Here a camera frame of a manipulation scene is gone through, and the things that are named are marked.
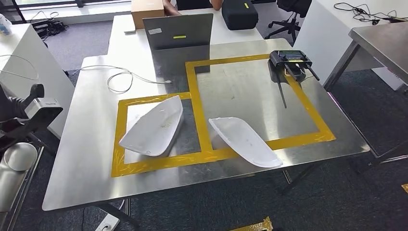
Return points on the white curved plastic part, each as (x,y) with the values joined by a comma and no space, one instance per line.
(245,143)
(156,127)

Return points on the steel workbench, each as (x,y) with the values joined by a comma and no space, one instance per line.
(95,159)

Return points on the small yellow tape rectangle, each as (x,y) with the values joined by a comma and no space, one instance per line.
(118,143)

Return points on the grey laptop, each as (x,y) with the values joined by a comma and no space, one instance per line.
(178,28)

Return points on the black remote controller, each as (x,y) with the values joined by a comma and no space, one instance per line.
(288,57)

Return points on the large yellow tape rectangle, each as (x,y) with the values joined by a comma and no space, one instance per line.
(308,105)

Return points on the black carrying case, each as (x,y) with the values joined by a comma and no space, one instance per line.
(239,14)

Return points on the person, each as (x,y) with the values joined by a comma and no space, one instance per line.
(170,9)

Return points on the small white device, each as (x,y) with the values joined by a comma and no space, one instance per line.
(130,32)

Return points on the cardboard box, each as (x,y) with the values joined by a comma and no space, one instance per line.
(146,12)

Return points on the yellow floor tape strip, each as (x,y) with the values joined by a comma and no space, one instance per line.
(255,224)
(404,188)

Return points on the black office chair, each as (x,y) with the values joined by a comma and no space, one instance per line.
(293,4)

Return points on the white power strip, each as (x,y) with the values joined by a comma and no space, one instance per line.
(106,223)

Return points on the steel table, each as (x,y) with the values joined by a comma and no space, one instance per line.
(382,41)

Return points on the plastic bottle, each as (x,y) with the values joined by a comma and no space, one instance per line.
(4,27)

